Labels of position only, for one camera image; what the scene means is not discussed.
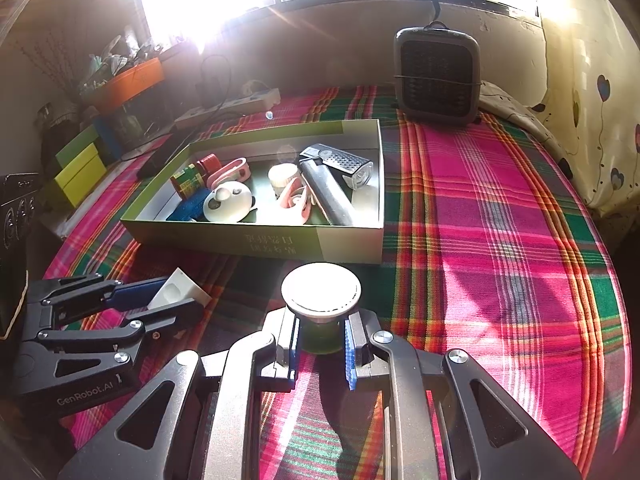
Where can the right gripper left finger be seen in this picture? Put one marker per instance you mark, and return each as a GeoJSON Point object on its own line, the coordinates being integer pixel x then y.
{"type": "Point", "coordinates": [198, 418]}

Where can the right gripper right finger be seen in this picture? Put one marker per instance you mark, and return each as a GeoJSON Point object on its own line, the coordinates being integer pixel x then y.
{"type": "Point", "coordinates": [444, 415]}

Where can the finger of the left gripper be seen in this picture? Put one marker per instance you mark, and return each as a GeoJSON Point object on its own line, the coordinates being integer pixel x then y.
{"type": "Point", "coordinates": [61, 301]}
{"type": "Point", "coordinates": [155, 323]}

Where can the white small tray piece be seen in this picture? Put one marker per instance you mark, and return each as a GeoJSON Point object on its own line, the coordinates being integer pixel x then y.
{"type": "Point", "coordinates": [179, 286]}

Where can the blue small cup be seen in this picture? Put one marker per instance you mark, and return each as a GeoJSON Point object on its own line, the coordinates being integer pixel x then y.
{"type": "Point", "coordinates": [191, 209]}

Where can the white round panda gadget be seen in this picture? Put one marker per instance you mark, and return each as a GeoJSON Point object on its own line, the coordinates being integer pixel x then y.
{"type": "Point", "coordinates": [229, 202]}

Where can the red-capped brown pill bottle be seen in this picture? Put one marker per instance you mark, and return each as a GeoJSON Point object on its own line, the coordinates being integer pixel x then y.
{"type": "Point", "coordinates": [192, 177]}

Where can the green spool white top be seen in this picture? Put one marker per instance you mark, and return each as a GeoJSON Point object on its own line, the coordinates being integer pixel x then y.
{"type": "Point", "coordinates": [321, 295]}

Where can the pink white clip toy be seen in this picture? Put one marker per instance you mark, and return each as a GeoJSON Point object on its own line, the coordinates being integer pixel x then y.
{"type": "Point", "coordinates": [237, 170]}

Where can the white cylindrical small jar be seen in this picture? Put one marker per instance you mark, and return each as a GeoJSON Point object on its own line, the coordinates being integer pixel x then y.
{"type": "Point", "coordinates": [281, 175]}

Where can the black bike light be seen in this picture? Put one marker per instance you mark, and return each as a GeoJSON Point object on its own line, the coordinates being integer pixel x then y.
{"type": "Point", "coordinates": [355, 170]}

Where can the black speaker device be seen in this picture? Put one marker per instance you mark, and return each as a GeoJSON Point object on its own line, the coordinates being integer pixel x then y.
{"type": "Point", "coordinates": [18, 209]}

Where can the yellow green boxes stack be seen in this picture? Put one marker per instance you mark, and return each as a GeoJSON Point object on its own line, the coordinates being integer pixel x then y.
{"type": "Point", "coordinates": [81, 169]}

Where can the plaid tablecloth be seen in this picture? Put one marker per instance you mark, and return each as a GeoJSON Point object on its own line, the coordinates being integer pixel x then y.
{"type": "Point", "coordinates": [486, 248]}

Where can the black smartphone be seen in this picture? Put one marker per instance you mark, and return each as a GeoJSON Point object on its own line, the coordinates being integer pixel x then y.
{"type": "Point", "coordinates": [162, 155]}

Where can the orange plastic bin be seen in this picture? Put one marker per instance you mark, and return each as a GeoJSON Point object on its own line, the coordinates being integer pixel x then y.
{"type": "Point", "coordinates": [125, 86]}

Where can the green and white cardboard tray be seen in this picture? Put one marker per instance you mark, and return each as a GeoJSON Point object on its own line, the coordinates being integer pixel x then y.
{"type": "Point", "coordinates": [260, 234]}

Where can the white power strip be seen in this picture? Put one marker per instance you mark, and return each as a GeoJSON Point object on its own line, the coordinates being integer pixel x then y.
{"type": "Point", "coordinates": [257, 102]}

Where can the heart pattern curtain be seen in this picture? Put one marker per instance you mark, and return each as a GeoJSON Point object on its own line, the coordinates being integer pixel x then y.
{"type": "Point", "coordinates": [589, 114]}

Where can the small grey space heater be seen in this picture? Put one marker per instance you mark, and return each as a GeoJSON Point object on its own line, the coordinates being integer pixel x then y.
{"type": "Point", "coordinates": [437, 74]}

